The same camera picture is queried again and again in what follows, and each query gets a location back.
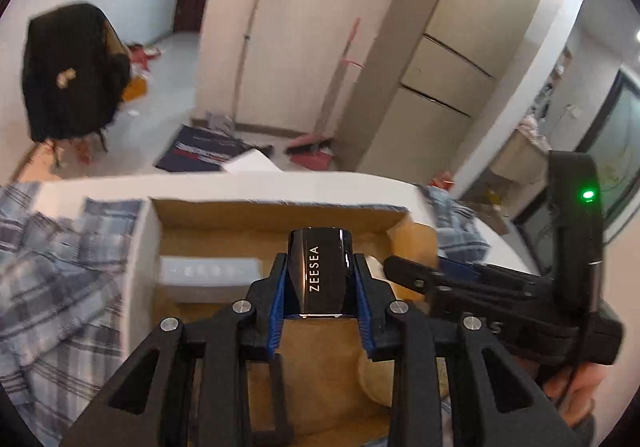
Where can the red carton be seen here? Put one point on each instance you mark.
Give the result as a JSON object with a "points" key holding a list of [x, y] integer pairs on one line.
{"points": [[442, 182]]}

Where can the glossy black case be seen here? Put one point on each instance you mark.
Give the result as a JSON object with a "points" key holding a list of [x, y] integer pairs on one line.
{"points": [[320, 272]]}

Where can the orange floor carton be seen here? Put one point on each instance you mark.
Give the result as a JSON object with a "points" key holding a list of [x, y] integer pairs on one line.
{"points": [[136, 88]]}

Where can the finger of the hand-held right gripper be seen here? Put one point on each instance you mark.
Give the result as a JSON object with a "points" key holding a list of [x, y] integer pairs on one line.
{"points": [[460, 269], [415, 279]]}

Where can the white square box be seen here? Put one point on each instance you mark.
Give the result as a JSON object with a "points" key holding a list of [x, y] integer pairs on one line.
{"points": [[210, 272]]}

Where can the red bag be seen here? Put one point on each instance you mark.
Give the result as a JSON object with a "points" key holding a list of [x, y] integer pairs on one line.
{"points": [[142, 53]]}

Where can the chair with black jacket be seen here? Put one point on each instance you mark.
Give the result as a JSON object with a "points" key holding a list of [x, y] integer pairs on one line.
{"points": [[70, 77]]}

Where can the dark blue floor mat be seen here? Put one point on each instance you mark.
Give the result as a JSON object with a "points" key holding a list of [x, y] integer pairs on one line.
{"points": [[200, 149]]}

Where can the red dustpan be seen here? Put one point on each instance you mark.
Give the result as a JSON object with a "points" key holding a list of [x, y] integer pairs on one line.
{"points": [[312, 158]]}

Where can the person's right hand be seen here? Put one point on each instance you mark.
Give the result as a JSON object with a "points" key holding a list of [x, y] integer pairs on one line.
{"points": [[582, 384]]}

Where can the cardboard box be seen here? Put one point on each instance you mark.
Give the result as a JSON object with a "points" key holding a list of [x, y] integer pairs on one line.
{"points": [[310, 377]]}

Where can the beige vanity cabinet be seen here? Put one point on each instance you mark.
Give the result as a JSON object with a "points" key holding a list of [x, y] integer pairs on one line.
{"points": [[520, 159]]}

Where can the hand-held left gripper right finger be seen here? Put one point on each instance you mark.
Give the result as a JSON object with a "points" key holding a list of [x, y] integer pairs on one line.
{"points": [[364, 327]]}

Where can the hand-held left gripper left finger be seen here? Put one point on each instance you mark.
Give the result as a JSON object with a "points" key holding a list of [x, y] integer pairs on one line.
{"points": [[276, 312]]}

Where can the beige three-door fridge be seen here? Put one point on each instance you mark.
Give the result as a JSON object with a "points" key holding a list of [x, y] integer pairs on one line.
{"points": [[450, 52]]}

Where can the blue plaid cloth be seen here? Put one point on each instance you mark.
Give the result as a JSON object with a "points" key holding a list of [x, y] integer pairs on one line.
{"points": [[50, 302]]}

